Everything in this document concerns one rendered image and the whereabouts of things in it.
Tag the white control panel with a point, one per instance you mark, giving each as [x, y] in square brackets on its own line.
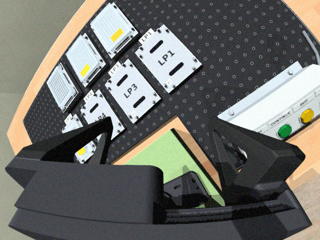
[284, 104]

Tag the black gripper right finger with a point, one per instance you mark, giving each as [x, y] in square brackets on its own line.
[269, 159]

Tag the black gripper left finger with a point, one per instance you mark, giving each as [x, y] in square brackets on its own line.
[61, 148]

